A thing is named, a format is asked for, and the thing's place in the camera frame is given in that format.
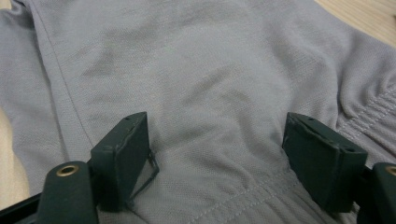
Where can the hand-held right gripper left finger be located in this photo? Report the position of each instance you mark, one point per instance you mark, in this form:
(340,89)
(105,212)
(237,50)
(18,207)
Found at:
(120,161)

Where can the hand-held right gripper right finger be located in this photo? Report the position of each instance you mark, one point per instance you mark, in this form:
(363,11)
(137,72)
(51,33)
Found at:
(323,168)

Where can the grey pants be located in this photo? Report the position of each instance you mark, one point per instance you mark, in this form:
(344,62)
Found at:
(199,77)

